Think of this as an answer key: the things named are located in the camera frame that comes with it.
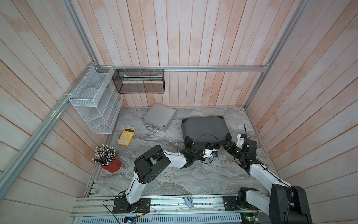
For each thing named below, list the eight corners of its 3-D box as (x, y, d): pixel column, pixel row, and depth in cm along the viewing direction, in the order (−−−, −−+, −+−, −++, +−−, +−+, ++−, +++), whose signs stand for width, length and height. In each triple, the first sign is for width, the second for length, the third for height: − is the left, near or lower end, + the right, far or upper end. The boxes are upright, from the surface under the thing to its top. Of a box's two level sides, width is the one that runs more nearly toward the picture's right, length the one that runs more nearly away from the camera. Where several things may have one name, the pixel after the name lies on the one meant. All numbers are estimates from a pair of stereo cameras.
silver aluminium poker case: (140, 126, 109) (138, 122, 105) (156, 106, 124) (155, 102, 120) (163, 136, 103) (163, 132, 100) (177, 113, 118) (177, 110, 114)
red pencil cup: (104, 174, 86) (89, 163, 71) (109, 158, 93) (97, 144, 78) (120, 174, 86) (109, 163, 71) (124, 158, 93) (115, 144, 78)
